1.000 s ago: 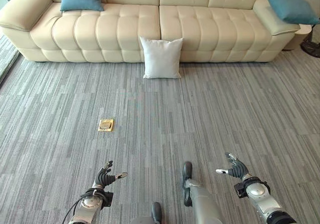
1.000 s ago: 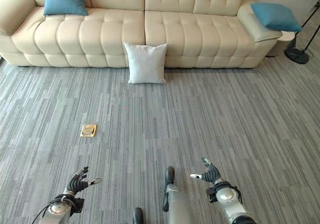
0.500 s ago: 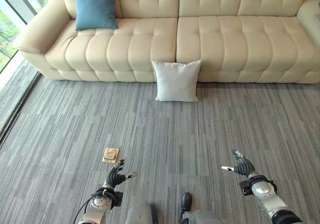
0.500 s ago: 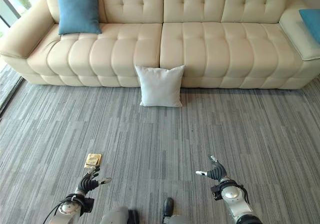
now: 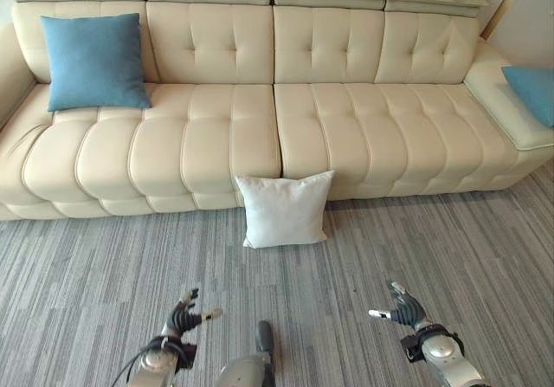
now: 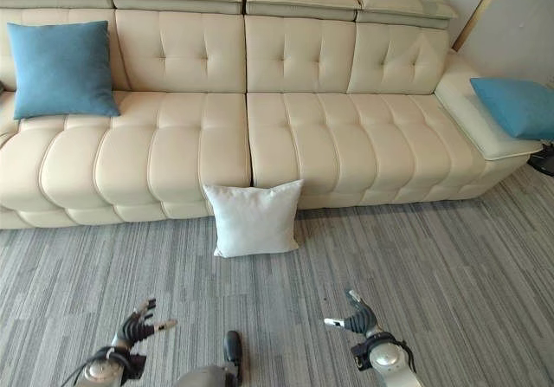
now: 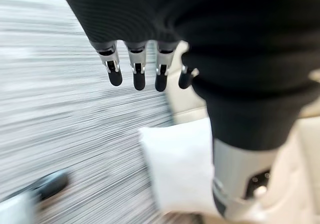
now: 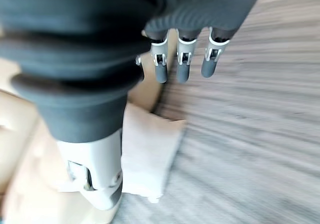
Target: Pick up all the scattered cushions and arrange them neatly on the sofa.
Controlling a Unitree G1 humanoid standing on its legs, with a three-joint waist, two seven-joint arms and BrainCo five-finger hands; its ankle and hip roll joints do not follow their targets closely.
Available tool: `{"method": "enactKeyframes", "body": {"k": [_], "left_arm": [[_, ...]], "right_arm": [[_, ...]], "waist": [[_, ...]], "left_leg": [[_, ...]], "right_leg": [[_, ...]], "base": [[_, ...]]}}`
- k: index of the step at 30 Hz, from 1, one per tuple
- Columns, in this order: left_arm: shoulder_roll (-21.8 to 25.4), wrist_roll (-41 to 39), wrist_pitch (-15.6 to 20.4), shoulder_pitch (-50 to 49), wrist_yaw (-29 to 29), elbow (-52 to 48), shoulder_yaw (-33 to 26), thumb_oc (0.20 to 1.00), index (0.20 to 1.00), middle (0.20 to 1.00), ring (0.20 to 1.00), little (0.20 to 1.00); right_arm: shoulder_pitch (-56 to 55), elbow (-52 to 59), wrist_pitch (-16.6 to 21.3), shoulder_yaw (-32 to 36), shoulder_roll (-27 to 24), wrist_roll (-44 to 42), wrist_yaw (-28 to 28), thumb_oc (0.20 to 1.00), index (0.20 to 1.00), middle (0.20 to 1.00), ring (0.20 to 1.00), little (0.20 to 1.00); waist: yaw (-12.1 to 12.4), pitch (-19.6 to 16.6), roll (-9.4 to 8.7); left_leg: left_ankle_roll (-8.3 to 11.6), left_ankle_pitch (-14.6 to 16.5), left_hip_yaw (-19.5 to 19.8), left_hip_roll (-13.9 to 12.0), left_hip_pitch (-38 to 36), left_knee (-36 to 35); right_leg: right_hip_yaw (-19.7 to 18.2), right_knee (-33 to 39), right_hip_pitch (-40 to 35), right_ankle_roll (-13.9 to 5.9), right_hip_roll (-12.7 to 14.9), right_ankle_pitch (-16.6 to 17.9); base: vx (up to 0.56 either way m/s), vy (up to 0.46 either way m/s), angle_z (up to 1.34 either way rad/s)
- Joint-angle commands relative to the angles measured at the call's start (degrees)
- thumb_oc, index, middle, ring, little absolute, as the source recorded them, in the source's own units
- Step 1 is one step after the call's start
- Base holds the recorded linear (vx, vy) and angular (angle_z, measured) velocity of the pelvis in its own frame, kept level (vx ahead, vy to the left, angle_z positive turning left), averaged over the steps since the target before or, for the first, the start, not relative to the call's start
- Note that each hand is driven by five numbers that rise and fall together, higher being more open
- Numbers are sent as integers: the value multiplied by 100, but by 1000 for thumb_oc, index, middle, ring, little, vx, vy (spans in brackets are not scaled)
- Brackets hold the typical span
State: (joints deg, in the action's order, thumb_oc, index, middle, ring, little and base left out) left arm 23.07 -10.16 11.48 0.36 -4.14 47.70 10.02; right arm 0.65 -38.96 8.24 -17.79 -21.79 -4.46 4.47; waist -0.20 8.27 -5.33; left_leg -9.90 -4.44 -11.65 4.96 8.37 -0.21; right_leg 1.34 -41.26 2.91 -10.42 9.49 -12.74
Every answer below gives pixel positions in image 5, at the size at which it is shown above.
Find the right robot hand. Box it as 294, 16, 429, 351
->
368, 280, 433, 332

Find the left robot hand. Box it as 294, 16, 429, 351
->
160, 287, 223, 340

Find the cream leather tufted sofa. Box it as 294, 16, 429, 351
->
0, 0, 554, 222

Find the white square cushion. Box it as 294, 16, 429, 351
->
234, 170, 336, 249

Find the large blue square cushion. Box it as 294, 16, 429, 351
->
41, 12, 153, 113

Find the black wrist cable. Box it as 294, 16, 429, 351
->
113, 346, 152, 387

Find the gold metal wall trim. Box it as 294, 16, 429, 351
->
480, 0, 532, 41

